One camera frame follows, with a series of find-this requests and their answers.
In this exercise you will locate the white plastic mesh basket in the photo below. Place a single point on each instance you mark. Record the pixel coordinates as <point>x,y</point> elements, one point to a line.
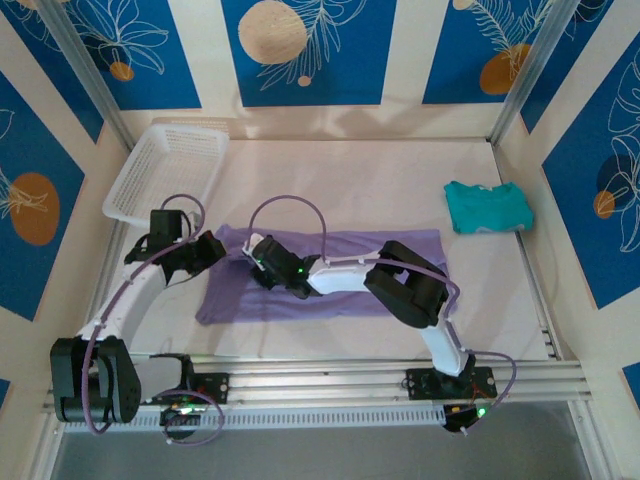
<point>165,175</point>

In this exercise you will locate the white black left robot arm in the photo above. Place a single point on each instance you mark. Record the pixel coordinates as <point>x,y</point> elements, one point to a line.
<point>135,300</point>

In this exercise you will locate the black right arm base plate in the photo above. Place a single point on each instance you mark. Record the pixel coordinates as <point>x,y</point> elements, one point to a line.
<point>422,384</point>

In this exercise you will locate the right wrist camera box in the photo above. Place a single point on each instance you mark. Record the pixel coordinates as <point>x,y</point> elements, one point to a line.
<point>250,245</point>

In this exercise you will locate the aluminium frame post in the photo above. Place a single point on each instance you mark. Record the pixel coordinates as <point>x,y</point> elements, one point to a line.
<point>85,65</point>
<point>535,70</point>

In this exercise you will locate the control board with green light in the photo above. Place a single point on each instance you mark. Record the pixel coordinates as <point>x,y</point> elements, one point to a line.
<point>470,415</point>
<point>180,420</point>

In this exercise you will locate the teal folded t-shirt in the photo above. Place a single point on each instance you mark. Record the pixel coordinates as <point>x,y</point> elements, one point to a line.
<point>490,210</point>

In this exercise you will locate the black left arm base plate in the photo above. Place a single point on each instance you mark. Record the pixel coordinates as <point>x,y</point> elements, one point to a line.
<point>215,387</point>

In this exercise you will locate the aluminium mounting rail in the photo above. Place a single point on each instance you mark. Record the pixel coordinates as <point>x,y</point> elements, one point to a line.
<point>320,380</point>

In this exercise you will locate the purple t-shirt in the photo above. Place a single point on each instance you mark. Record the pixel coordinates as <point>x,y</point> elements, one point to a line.
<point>350,307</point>

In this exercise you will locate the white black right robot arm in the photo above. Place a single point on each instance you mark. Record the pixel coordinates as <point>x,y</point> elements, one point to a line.
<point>340,277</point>

